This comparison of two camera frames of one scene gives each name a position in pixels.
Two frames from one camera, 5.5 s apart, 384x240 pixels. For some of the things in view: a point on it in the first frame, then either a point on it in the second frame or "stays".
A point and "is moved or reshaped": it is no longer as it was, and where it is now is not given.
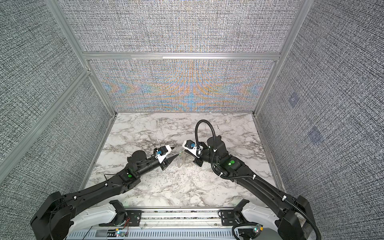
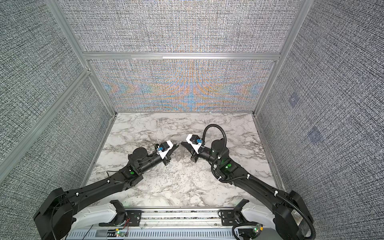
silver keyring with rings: x=180 y=159 is moved or reshaped
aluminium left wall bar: x=15 y=154 stays
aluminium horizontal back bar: x=180 y=56 stays
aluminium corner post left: x=62 y=21 stays
